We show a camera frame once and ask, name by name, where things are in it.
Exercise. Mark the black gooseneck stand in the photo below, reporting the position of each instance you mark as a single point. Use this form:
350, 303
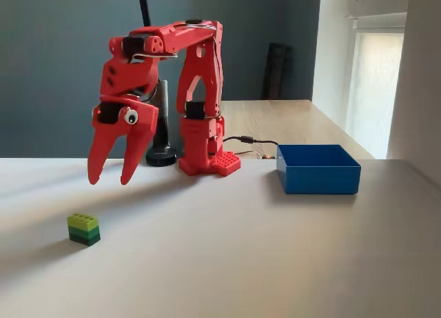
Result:
162, 157

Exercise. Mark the green lego bricks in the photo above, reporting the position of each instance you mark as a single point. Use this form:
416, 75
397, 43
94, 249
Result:
83, 229

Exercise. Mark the blue plastic box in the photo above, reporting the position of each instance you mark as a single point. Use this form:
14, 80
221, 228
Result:
320, 180

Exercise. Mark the red robot arm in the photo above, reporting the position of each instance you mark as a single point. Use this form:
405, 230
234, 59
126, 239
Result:
196, 147

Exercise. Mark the red gripper black motor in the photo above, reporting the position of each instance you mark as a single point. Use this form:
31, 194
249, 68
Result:
118, 119

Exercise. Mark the small controller board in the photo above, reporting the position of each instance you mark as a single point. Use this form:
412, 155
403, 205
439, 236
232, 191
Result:
266, 156

